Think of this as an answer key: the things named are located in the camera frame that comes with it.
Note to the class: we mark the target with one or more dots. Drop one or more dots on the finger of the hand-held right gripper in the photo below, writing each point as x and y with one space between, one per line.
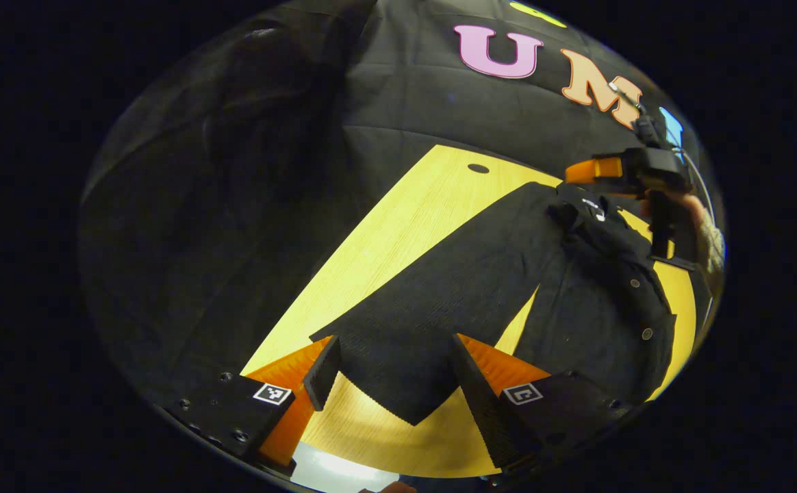
593 171

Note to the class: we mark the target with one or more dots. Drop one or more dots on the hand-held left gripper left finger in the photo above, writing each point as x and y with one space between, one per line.
323 373

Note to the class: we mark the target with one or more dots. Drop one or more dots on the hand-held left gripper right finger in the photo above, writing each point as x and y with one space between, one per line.
477 404

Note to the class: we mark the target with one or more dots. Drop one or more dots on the black jacket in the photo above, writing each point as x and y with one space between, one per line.
453 287

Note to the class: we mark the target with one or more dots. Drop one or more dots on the black backdrop cloth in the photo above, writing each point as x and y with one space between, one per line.
268 171

